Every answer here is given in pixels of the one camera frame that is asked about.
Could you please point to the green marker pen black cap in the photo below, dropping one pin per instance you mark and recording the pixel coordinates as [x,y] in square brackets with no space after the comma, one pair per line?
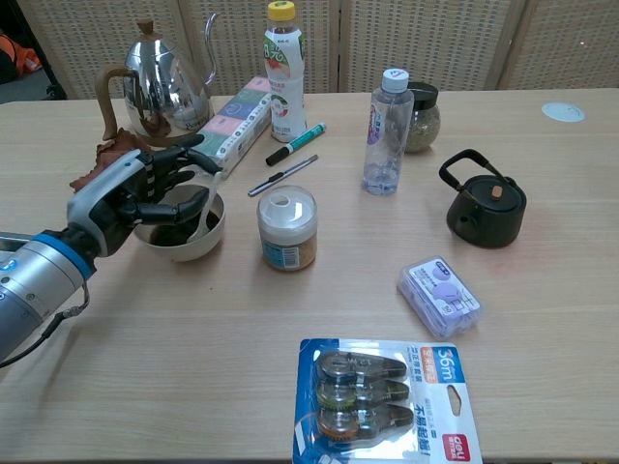
[300,142]

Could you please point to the multicolour tissue pack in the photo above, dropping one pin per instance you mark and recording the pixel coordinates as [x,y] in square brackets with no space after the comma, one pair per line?
[237,121]

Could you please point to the black cast iron teapot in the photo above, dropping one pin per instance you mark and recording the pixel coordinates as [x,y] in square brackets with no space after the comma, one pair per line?
[483,217]

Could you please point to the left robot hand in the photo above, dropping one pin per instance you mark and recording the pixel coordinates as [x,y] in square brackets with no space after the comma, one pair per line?
[111,193]

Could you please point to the woven folding screen wooden frame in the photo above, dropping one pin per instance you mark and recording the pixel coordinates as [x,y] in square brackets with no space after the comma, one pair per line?
[435,43]

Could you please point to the white pen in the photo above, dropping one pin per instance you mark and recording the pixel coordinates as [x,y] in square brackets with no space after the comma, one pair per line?
[280,176]

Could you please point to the blue correction tape blister pack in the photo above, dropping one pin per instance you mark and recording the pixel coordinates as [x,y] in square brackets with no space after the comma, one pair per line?
[362,386]

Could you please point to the stainless steel tray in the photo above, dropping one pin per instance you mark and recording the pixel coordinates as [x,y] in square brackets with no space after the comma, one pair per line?
[9,239]

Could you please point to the crumpled brown cloth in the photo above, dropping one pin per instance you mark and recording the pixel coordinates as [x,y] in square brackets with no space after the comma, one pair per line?
[104,154]

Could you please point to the cup of dark coffee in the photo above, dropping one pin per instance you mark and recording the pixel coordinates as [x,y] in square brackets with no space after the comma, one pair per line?
[193,251]

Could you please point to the glass jar black lid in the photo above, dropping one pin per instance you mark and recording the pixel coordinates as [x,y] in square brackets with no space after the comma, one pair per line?
[425,125]

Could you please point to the orange and black bag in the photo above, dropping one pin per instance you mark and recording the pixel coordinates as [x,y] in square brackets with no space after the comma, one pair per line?
[19,55]

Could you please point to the seasoning jar white lid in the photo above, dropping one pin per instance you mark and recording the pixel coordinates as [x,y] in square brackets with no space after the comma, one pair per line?
[287,241]

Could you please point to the white plastic spoon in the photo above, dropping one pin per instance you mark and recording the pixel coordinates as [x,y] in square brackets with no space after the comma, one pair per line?
[195,236]

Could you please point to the clear water bottle white cap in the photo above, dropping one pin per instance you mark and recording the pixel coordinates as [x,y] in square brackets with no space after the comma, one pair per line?
[387,145]

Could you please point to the drink bottle yellow cap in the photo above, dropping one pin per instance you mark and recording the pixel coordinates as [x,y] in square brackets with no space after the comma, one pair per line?
[285,72]

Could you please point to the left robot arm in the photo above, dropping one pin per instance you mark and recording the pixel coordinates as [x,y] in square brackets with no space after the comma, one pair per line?
[34,275]

